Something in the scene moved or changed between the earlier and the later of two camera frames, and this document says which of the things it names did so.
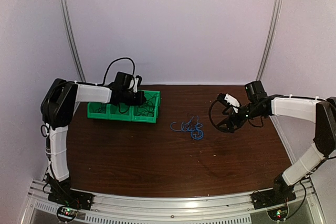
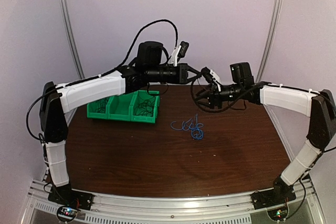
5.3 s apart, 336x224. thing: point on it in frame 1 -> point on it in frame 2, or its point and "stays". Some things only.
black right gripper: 231,128 -> 214,96
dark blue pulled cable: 102,109 stays
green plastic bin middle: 121,112 stays
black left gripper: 139,101 -> 182,75
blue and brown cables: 192,126 stays
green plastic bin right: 147,112 stays
